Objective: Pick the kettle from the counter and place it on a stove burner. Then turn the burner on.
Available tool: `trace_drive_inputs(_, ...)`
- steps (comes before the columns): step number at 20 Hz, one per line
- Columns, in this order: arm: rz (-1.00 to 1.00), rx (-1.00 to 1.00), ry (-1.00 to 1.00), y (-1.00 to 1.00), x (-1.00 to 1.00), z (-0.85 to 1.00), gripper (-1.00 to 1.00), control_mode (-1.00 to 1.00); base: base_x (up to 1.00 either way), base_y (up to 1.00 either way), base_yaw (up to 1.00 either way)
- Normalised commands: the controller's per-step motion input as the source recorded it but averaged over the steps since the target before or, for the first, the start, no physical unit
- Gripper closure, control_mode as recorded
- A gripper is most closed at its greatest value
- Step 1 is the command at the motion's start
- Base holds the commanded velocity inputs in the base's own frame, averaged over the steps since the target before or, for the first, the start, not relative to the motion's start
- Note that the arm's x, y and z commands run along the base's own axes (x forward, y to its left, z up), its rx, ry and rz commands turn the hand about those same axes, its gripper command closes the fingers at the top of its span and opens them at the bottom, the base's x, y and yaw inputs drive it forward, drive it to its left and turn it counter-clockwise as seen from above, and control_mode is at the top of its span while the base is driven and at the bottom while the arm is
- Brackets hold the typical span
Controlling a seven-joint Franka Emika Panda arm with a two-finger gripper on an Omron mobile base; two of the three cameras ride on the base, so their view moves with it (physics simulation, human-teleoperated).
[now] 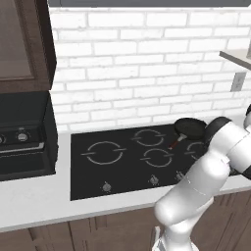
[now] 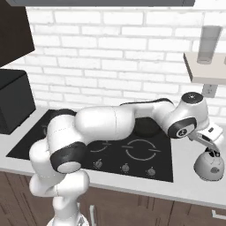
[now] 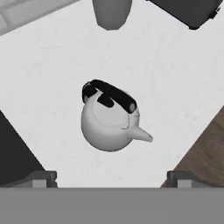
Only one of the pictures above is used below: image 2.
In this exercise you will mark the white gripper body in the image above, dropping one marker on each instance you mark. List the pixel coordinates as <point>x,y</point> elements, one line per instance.
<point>206,141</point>

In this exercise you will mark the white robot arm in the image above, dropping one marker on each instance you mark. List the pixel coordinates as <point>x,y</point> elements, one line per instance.
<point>100,123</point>

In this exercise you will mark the white grey kettle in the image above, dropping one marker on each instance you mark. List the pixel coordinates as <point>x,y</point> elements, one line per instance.
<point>207,169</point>

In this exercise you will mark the grey hob knob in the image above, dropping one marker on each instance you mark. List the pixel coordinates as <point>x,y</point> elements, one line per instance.
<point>151,171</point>
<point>98,164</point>
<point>125,168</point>

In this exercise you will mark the black hob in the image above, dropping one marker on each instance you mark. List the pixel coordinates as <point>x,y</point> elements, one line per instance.
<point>141,159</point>

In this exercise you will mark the brown drawer front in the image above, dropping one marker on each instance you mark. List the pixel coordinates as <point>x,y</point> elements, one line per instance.
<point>197,216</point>

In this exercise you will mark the grey glass tumbler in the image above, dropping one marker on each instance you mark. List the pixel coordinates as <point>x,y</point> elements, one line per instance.
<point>209,44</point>

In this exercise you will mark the brown base cupboard door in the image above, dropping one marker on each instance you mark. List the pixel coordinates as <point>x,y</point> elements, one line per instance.
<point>129,210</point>
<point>17,200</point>

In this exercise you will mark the grey extractor hood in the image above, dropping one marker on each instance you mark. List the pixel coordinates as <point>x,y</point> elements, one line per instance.
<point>100,2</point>

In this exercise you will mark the black microwave oven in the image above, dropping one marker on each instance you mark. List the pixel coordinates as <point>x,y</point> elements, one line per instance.
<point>13,100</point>

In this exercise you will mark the white wall socket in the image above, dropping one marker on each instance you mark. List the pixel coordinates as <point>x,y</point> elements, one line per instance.
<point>210,90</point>

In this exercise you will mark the beige wall shelf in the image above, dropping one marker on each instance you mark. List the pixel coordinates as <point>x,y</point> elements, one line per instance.
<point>206,70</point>

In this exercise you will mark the dark wall cupboard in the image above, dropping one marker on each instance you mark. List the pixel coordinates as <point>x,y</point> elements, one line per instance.
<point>13,29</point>

